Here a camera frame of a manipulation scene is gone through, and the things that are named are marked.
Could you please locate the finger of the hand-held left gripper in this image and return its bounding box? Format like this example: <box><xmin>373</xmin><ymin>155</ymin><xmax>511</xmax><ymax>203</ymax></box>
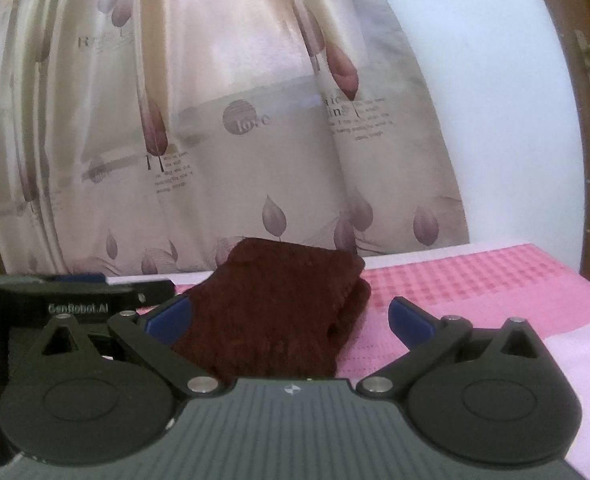
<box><xmin>45</xmin><ymin>272</ymin><xmax>176</xmax><ymax>311</ymax></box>

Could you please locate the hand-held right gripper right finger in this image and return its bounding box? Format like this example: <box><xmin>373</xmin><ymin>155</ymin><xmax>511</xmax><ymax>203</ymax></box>
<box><xmin>355</xmin><ymin>296</ymin><xmax>546</xmax><ymax>402</ymax></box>

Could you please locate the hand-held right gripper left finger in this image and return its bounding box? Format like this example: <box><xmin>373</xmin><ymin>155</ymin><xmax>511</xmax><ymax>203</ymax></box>
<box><xmin>39</xmin><ymin>294</ymin><xmax>222</xmax><ymax>397</ymax></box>

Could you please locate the maroon knit garment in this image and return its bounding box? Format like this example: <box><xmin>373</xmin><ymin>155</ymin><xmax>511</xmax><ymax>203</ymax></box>
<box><xmin>171</xmin><ymin>238</ymin><xmax>372</xmax><ymax>380</ymax></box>

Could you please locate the pink and white bed sheet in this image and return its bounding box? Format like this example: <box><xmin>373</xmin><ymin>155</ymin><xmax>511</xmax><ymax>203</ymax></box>
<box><xmin>108</xmin><ymin>242</ymin><xmax>590</xmax><ymax>476</ymax></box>

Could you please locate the beige leaf-print curtain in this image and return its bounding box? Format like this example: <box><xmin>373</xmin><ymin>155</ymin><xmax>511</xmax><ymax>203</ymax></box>
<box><xmin>0</xmin><ymin>0</ymin><xmax>470</xmax><ymax>278</ymax></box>

